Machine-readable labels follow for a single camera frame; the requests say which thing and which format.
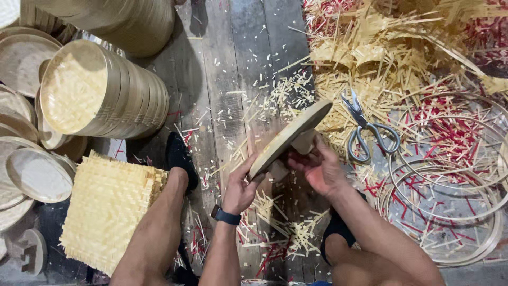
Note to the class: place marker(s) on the person's right hand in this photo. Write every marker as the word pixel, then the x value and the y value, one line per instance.
pixel 323 170

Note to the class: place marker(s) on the person's left hand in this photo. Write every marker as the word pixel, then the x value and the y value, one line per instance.
pixel 238 190

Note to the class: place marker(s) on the round wooden tray mould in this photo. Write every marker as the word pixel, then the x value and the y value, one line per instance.
pixel 287 137
pixel 29 250

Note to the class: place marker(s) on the dark blue wristwatch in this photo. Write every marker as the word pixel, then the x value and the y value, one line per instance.
pixel 226 216

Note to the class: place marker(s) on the grey metal scissors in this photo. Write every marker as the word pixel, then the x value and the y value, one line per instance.
pixel 367 129

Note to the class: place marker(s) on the black right sock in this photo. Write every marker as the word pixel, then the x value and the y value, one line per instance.
pixel 337 230

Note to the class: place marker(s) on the black sock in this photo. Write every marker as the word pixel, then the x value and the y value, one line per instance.
pixel 337 230
pixel 179 157

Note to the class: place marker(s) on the black left sock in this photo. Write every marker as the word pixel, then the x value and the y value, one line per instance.
pixel 179 157

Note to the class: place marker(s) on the person's left leg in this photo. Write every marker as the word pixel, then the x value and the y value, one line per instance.
pixel 154 238

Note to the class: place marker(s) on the person's leg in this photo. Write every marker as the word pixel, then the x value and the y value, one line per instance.
pixel 357 266
pixel 154 238

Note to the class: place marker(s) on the person's right leg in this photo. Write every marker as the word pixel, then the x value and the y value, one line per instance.
pixel 357 266

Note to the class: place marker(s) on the heap of bamboo offcuts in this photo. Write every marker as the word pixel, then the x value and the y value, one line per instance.
pixel 377 59

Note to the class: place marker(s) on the pile of bamboo hoops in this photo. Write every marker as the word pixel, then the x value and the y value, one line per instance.
pixel 448 186

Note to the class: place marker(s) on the stack of square woven mats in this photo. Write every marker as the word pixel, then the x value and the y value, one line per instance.
pixel 105 210

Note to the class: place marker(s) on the stack of rimmed woven trays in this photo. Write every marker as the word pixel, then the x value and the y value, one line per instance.
pixel 127 22
pixel 99 89

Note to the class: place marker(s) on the pile of loose woven trays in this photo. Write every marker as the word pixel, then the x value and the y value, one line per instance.
pixel 23 159

